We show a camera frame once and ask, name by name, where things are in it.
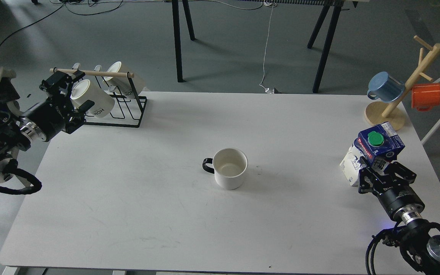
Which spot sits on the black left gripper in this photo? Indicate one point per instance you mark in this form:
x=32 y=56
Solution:
x=57 y=113

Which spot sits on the wooden mug tree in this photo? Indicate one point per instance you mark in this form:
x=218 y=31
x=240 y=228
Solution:
x=380 y=112

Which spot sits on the white mug on rack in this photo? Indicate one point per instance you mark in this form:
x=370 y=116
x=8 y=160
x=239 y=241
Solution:
x=123 y=83
x=86 y=90

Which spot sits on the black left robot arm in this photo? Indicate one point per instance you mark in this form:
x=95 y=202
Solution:
x=13 y=180

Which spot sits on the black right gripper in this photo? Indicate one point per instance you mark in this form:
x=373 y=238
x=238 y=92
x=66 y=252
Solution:
x=400 y=202

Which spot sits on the rear white mug on rack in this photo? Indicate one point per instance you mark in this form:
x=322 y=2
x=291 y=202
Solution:
x=123 y=83

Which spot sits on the black background table legs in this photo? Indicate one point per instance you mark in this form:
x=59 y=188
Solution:
x=251 y=46

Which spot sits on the front white mug on rack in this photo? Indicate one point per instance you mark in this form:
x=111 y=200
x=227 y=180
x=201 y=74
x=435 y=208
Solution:
x=86 y=90

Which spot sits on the orange enamel mug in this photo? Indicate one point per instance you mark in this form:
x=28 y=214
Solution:
x=425 y=96

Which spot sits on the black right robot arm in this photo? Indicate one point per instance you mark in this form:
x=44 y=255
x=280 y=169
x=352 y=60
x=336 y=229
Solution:
x=418 y=239

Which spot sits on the black wire mug rack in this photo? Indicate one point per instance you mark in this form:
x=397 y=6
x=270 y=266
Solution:
x=126 y=112

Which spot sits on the white mug with black handle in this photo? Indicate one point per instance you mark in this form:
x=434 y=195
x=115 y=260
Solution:
x=229 y=167

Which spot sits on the blue and white milk carton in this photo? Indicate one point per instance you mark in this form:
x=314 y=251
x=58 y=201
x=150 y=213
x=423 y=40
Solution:
x=379 y=145

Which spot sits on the blue enamel mug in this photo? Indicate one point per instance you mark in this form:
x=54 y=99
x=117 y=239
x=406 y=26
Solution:
x=384 y=87

